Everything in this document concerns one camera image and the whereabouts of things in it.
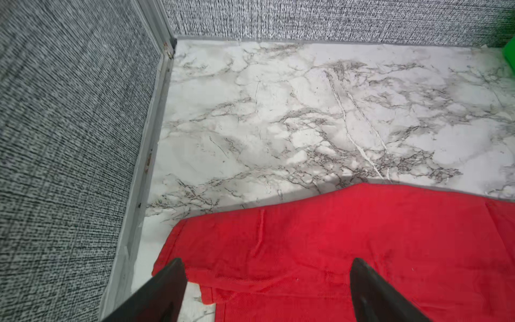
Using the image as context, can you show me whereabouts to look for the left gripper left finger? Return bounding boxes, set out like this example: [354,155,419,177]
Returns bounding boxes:
[104,258,187,322]

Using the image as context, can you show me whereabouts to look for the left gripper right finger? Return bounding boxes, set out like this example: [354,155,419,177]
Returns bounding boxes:
[350,258,429,321]

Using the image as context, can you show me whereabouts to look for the red long pants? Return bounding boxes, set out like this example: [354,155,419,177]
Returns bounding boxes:
[154,184,514,321]

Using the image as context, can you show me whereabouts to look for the green plastic basket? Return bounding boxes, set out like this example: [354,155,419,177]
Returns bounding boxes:
[502,37,515,71]

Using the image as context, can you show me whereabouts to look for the aluminium cage frame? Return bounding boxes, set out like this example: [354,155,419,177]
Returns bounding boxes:
[99,1,177,321]

